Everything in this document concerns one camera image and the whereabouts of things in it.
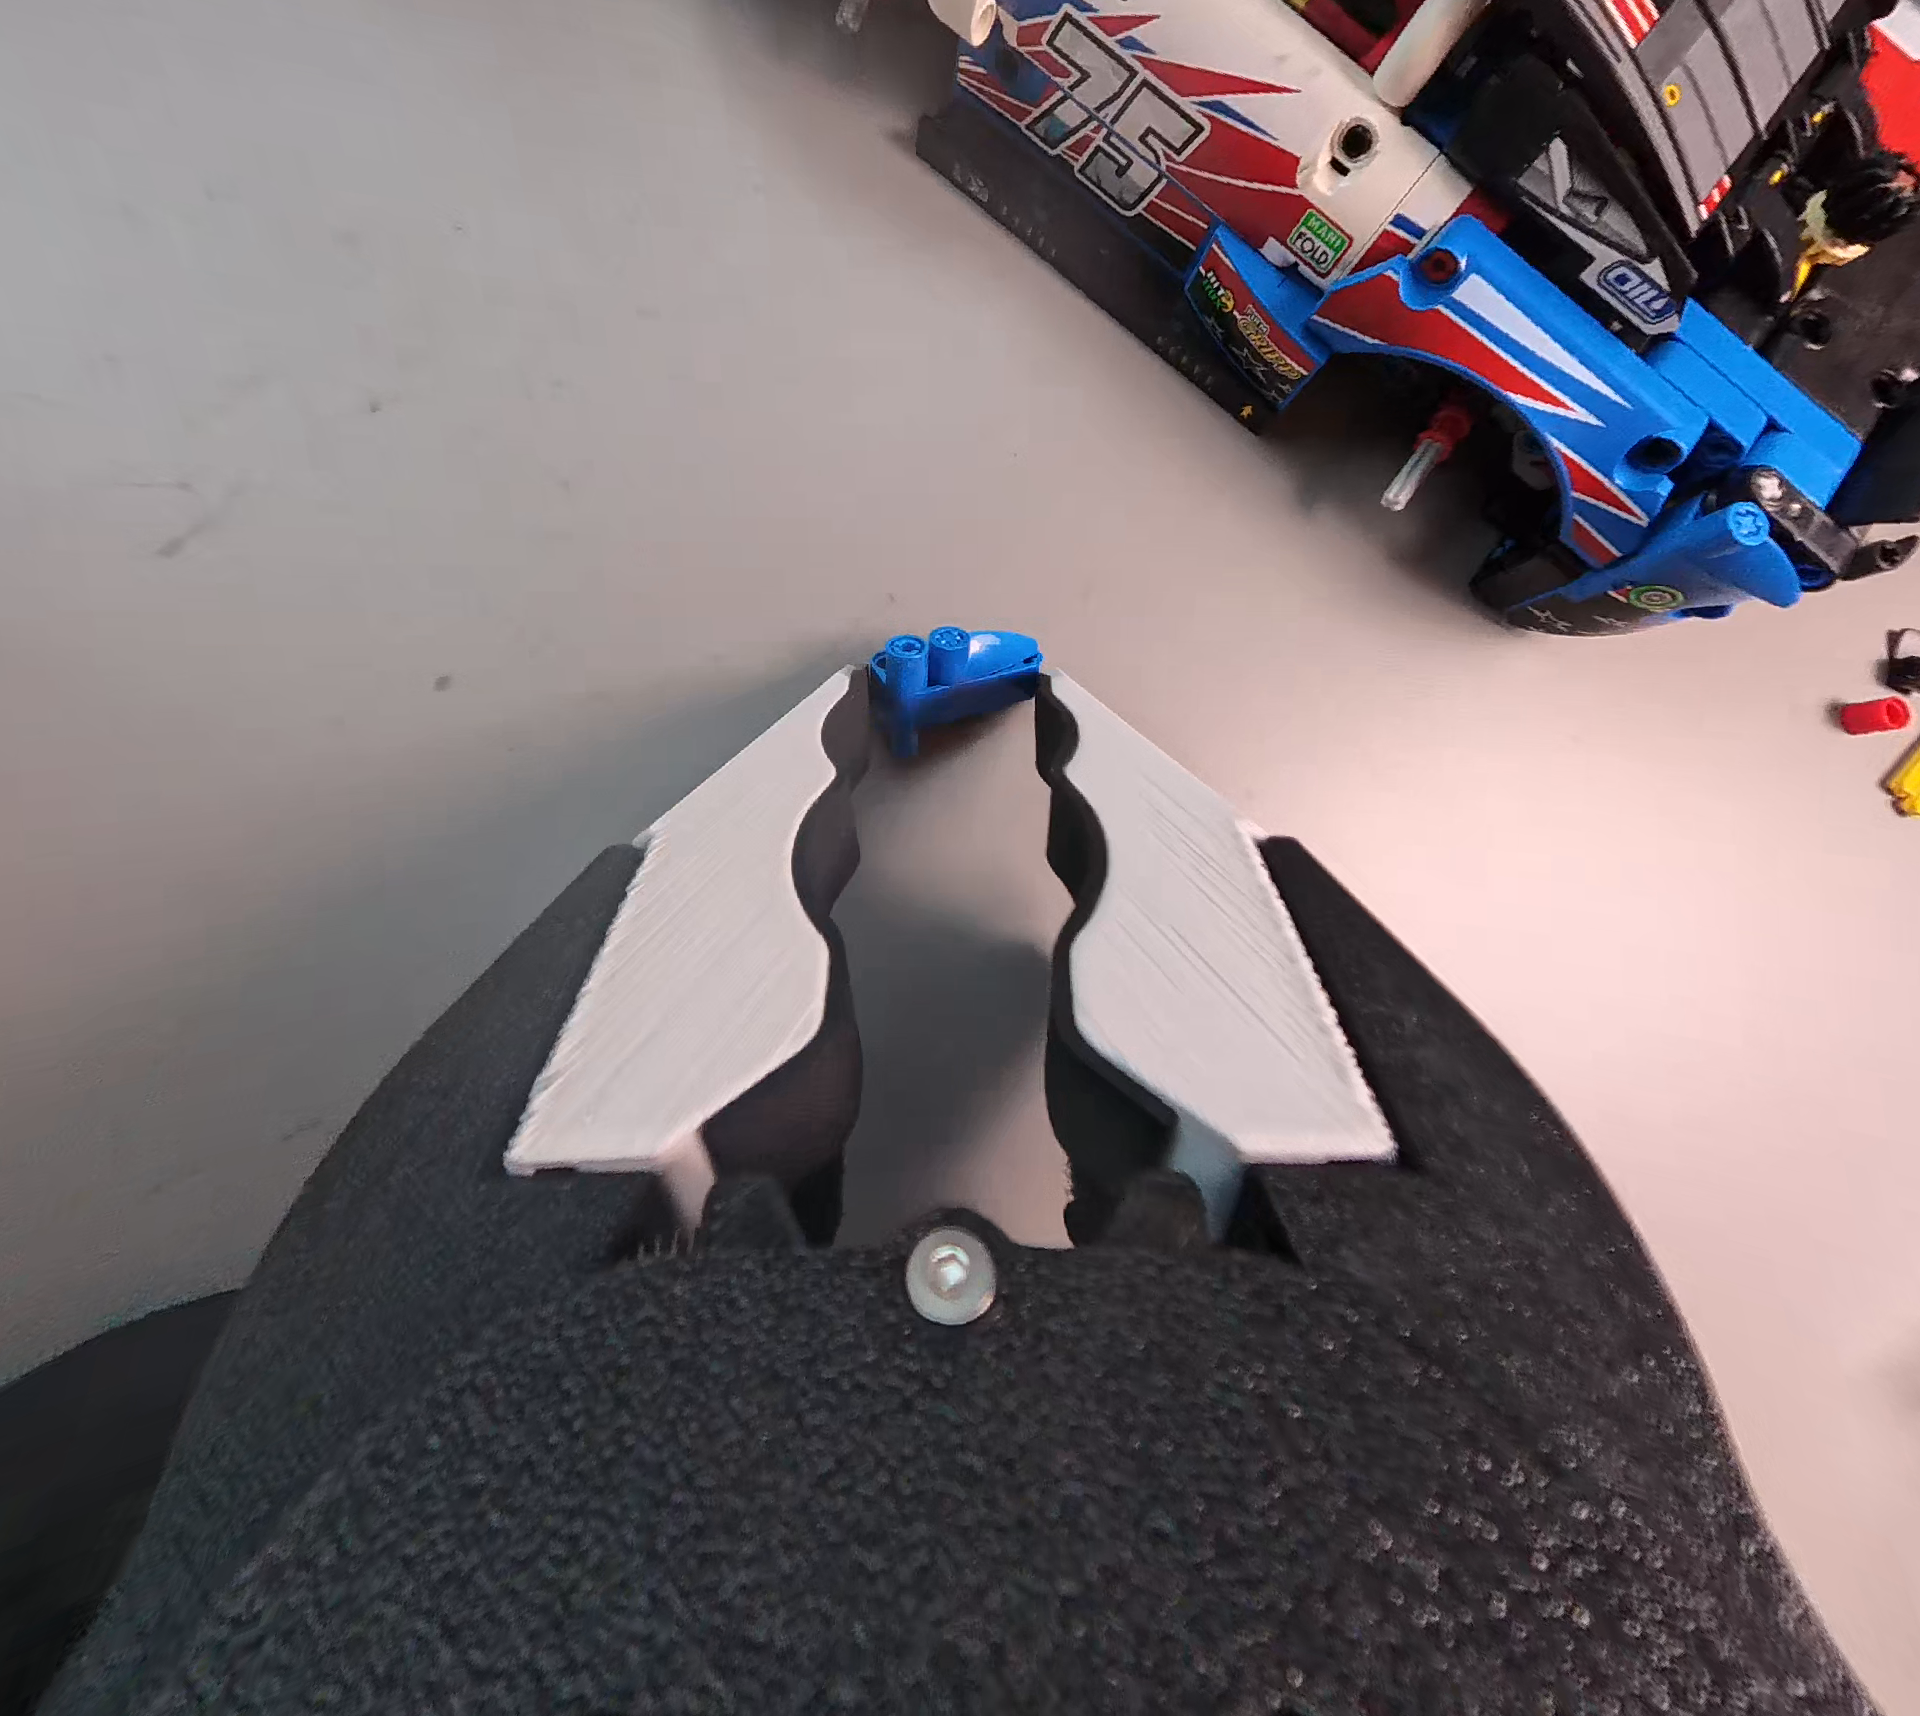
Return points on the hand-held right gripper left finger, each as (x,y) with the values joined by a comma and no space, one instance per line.
(689,951)

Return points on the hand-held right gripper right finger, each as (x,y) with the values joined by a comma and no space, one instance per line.
(1215,967)

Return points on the blue brick connector piece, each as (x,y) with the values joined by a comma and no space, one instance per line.
(945,682)

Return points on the toy brick race car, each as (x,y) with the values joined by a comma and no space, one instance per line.
(1125,126)

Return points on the small red brick bush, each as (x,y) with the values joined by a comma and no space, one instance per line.
(1874,714)

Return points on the small yellow brick piece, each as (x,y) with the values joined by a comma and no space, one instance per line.
(1904,780)

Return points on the small black brick connector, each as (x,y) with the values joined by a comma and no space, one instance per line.
(1901,663)

